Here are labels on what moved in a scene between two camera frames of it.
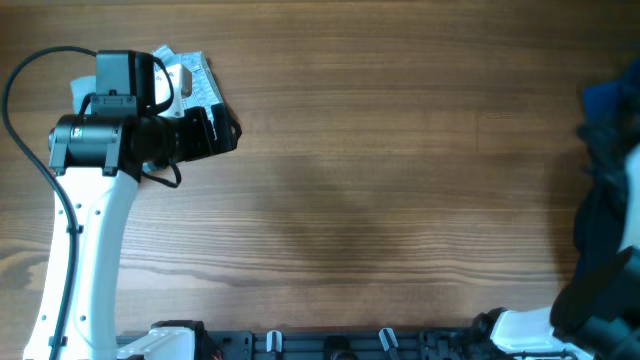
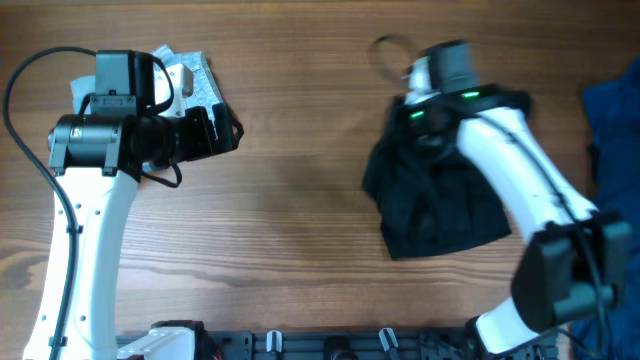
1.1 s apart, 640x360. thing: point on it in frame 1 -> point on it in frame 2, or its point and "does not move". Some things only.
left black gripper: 203,143 does not move
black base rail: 351,345 does not move
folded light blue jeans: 205,91 does not move
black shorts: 609,124 -> 423,194
